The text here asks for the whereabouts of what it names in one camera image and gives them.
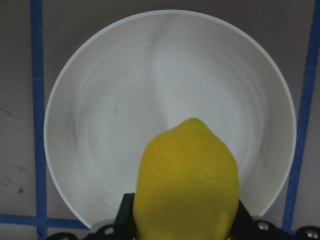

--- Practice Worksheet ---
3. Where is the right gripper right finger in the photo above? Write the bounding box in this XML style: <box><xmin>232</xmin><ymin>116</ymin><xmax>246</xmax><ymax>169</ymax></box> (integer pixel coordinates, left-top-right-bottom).
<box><xmin>232</xmin><ymin>202</ymin><xmax>320</xmax><ymax>240</ymax></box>

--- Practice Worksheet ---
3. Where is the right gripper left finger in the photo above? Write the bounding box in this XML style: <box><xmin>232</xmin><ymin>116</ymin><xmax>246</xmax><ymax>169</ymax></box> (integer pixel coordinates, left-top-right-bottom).
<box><xmin>46</xmin><ymin>192</ymin><xmax>137</xmax><ymax>240</ymax></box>

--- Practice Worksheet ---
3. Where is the yellow lemon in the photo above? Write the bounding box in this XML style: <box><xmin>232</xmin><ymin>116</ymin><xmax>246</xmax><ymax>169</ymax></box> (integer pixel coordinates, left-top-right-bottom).
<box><xmin>133</xmin><ymin>118</ymin><xmax>240</xmax><ymax>240</ymax></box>

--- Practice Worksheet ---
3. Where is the cream round plate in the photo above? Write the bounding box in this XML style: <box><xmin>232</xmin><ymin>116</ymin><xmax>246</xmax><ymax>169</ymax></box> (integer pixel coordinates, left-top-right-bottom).
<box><xmin>44</xmin><ymin>10</ymin><xmax>297</xmax><ymax>228</ymax></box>

